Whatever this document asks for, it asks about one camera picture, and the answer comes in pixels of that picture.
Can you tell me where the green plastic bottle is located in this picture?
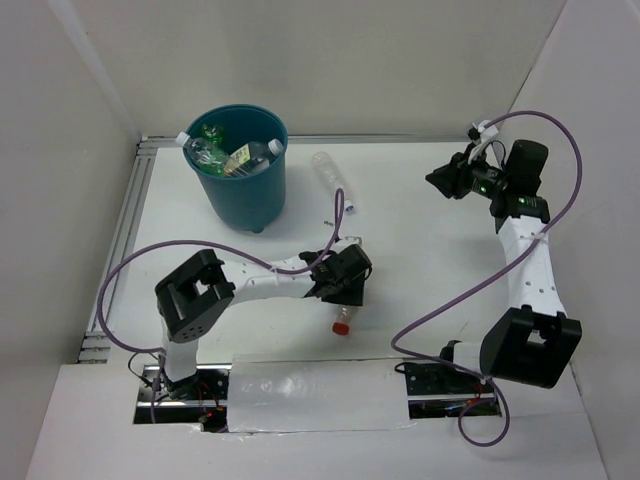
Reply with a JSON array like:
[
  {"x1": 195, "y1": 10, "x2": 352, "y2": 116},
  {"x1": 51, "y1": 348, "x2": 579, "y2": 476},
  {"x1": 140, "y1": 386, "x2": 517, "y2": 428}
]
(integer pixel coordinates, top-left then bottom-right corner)
[{"x1": 201, "y1": 123, "x2": 224, "y2": 150}]

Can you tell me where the clear bottle blue-white cap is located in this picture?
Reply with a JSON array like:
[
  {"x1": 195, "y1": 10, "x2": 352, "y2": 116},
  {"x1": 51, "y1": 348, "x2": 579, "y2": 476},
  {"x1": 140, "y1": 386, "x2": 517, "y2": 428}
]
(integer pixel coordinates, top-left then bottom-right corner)
[{"x1": 311, "y1": 151, "x2": 355, "y2": 214}]

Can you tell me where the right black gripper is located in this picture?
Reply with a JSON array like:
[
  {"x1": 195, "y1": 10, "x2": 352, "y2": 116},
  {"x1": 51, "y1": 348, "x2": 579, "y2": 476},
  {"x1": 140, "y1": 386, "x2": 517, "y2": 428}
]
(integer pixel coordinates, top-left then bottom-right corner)
[{"x1": 426, "y1": 142, "x2": 511, "y2": 200}]

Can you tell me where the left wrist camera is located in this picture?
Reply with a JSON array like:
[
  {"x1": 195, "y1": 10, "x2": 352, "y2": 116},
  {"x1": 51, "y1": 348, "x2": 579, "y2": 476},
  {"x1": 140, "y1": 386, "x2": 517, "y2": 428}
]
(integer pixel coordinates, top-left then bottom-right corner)
[{"x1": 337, "y1": 236, "x2": 362, "y2": 246}]

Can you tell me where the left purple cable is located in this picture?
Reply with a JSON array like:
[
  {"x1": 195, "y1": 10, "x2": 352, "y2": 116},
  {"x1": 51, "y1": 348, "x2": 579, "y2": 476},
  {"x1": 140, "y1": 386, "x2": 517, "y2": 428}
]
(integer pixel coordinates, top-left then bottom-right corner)
[{"x1": 98, "y1": 187, "x2": 346, "y2": 401}]

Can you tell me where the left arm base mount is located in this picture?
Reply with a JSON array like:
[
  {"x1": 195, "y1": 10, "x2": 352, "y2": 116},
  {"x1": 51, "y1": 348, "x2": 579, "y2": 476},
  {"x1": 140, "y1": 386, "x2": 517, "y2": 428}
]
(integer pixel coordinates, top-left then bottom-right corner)
[{"x1": 127, "y1": 353, "x2": 232, "y2": 434}]

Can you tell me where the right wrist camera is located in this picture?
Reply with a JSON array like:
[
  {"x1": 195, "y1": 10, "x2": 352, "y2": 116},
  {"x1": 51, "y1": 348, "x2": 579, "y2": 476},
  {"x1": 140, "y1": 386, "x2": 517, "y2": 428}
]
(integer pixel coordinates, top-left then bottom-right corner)
[{"x1": 467, "y1": 120, "x2": 499, "y2": 147}]

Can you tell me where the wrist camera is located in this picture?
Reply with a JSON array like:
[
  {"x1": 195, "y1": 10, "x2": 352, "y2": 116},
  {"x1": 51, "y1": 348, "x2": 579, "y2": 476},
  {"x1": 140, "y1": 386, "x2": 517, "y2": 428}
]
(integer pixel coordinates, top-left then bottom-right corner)
[
  {"x1": 467, "y1": 120, "x2": 499, "y2": 147},
  {"x1": 337, "y1": 236, "x2": 362, "y2": 246}
]

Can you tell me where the square clear labelled bottle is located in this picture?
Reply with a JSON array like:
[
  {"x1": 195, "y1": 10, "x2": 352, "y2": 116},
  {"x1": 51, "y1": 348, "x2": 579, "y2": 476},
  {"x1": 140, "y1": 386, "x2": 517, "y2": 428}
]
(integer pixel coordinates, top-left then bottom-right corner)
[{"x1": 224, "y1": 139, "x2": 284, "y2": 177}]

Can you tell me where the purple cable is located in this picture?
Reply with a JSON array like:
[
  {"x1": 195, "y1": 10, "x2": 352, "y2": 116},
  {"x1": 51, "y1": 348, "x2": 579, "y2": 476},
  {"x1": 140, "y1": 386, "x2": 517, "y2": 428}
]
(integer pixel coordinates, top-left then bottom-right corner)
[
  {"x1": 98, "y1": 187, "x2": 346, "y2": 401},
  {"x1": 389, "y1": 109, "x2": 585, "y2": 448}
]

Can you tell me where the clear crinkled bottle white cap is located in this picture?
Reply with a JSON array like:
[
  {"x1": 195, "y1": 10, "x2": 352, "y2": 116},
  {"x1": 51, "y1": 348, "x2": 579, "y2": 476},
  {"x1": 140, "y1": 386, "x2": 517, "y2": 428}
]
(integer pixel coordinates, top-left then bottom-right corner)
[{"x1": 175, "y1": 132, "x2": 229, "y2": 177}]

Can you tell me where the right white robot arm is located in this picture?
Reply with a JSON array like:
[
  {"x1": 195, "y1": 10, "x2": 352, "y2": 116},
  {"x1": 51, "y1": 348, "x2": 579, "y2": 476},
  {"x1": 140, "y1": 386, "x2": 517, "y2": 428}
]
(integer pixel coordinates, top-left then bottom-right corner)
[{"x1": 426, "y1": 140, "x2": 582, "y2": 392}]

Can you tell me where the teal plastic bin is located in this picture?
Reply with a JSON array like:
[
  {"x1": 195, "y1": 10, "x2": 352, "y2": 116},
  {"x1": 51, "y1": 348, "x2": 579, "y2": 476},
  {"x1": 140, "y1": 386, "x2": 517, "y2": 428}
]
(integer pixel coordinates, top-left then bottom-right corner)
[{"x1": 183, "y1": 104, "x2": 288, "y2": 233}]

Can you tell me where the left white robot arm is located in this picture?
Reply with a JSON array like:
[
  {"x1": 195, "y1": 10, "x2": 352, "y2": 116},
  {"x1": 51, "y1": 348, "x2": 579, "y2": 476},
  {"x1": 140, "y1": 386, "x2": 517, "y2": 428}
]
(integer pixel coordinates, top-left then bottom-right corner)
[{"x1": 155, "y1": 239, "x2": 372, "y2": 399}]

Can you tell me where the clear bottle red cap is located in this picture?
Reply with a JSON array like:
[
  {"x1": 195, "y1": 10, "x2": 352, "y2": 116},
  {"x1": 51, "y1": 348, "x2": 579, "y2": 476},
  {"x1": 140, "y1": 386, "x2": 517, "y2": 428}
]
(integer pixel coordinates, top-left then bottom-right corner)
[{"x1": 332, "y1": 305, "x2": 360, "y2": 336}]

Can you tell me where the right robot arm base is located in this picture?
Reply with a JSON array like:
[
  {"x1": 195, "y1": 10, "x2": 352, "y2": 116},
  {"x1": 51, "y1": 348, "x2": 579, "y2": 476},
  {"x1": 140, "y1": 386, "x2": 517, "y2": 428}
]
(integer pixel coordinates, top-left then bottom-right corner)
[{"x1": 394, "y1": 362, "x2": 501, "y2": 420}]

